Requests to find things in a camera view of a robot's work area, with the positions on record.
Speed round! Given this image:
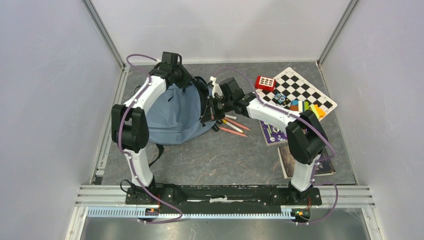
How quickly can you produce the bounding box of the colourful block stack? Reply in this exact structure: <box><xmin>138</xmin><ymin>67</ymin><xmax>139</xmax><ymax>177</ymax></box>
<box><xmin>289</xmin><ymin>100</ymin><xmax>310</xmax><ymax>113</ymax></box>

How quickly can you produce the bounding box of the purple cable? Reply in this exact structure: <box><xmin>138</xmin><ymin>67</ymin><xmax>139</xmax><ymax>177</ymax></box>
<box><xmin>117</xmin><ymin>53</ymin><xmax>184</xmax><ymax>225</ymax></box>
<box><xmin>211</xmin><ymin>67</ymin><xmax>339</xmax><ymax>226</ymax></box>

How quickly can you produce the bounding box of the blue robot toy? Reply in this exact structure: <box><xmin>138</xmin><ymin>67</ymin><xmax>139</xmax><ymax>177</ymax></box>
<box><xmin>272</xmin><ymin>93</ymin><xmax>288</xmax><ymax>106</ymax></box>

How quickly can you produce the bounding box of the dark novel book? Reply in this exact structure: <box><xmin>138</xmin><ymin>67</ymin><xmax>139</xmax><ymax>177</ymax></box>
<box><xmin>278</xmin><ymin>144</ymin><xmax>336</xmax><ymax>179</ymax></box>

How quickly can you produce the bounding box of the orange yellow block toy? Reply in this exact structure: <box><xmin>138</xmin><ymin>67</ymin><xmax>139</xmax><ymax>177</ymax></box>
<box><xmin>309</xmin><ymin>104</ymin><xmax>326</xmax><ymax>119</ymax></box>

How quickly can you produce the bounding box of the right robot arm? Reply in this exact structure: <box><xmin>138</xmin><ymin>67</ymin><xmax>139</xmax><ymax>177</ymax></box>
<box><xmin>200</xmin><ymin>76</ymin><xmax>329</xmax><ymax>204</ymax></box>

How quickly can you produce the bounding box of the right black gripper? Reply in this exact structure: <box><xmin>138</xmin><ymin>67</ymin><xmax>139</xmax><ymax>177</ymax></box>
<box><xmin>200</xmin><ymin>95</ymin><xmax>233</xmax><ymax>124</ymax></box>

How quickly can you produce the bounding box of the red calculator toy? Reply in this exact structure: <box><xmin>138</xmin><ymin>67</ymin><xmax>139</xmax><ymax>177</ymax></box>
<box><xmin>254</xmin><ymin>75</ymin><xmax>277</xmax><ymax>92</ymax></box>

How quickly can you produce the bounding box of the orange pencil lower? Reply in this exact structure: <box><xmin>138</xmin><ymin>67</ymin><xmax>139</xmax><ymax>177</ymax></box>
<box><xmin>219</xmin><ymin>127</ymin><xmax>247</xmax><ymax>137</ymax></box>

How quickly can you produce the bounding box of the orange pencil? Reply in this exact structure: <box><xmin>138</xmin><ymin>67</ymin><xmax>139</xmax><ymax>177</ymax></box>
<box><xmin>219</xmin><ymin>127</ymin><xmax>247</xmax><ymax>137</ymax></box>
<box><xmin>224</xmin><ymin>117</ymin><xmax>251</xmax><ymax>131</ymax></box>

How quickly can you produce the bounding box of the orange pencil upper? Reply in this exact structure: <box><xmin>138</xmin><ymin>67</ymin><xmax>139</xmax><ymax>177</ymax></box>
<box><xmin>224</xmin><ymin>117</ymin><xmax>251</xmax><ymax>131</ymax></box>

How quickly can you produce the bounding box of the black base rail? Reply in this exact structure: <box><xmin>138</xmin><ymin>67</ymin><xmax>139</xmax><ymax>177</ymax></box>
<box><xmin>125</xmin><ymin>183</ymin><xmax>323</xmax><ymax>215</ymax></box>

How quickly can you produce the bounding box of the blue student backpack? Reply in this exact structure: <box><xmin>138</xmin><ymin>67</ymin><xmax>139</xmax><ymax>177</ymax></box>
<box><xmin>146</xmin><ymin>76</ymin><xmax>216</xmax><ymax>166</ymax></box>

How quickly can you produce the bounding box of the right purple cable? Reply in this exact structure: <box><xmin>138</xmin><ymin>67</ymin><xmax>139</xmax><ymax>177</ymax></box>
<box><xmin>211</xmin><ymin>67</ymin><xmax>339</xmax><ymax>226</ymax></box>

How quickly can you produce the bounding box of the white yellow pen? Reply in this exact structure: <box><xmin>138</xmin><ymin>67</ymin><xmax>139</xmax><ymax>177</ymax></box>
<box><xmin>222</xmin><ymin>119</ymin><xmax>244</xmax><ymax>134</ymax></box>

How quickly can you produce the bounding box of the checkered chess board mat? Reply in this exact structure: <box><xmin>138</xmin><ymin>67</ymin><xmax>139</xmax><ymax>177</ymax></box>
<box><xmin>256</xmin><ymin>67</ymin><xmax>338</xmax><ymax>120</ymax></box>

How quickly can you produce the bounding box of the purple book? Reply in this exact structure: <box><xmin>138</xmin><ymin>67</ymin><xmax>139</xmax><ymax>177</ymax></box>
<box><xmin>259</xmin><ymin>120</ymin><xmax>287</xmax><ymax>146</ymax></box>

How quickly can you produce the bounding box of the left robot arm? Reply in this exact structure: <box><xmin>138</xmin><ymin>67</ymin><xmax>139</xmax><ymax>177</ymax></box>
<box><xmin>111</xmin><ymin>51</ymin><xmax>193</xmax><ymax>204</ymax></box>

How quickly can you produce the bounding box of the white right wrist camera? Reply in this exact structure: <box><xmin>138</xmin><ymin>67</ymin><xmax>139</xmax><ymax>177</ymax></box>
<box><xmin>208</xmin><ymin>76</ymin><xmax>223</xmax><ymax>98</ymax></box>

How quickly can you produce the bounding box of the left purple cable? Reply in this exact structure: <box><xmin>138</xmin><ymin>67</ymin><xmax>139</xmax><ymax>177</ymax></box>
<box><xmin>117</xmin><ymin>53</ymin><xmax>184</xmax><ymax>225</ymax></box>

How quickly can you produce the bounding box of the white blue pen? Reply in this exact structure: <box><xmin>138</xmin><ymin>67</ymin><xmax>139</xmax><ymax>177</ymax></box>
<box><xmin>225</xmin><ymin>114</ymin><xmax>237</xmax><ymax>120</ymax></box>

